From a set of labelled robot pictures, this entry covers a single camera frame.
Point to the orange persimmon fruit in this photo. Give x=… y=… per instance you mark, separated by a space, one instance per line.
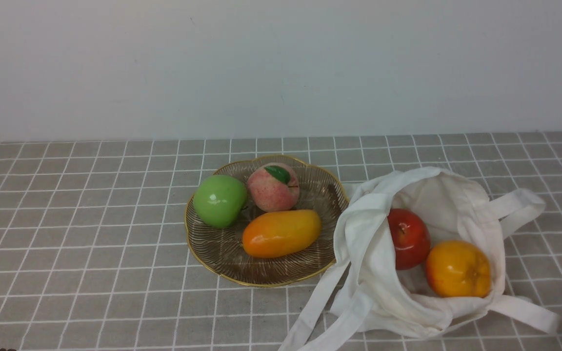
x=458 y=269

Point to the white cloth tote bag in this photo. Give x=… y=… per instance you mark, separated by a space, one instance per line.
x=363 y=291

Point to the pink peach with leaf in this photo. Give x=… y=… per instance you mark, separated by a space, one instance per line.
x=274 y=187

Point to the orange yellow mango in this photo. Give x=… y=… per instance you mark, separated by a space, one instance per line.
x=277 y=234

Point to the green apple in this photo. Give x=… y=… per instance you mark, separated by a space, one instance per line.
x=219 y=200

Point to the red apple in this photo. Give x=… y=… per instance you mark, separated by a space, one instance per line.
x=411 y=238

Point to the grey checked tablecloth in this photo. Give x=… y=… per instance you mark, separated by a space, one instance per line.
x=93 y=253

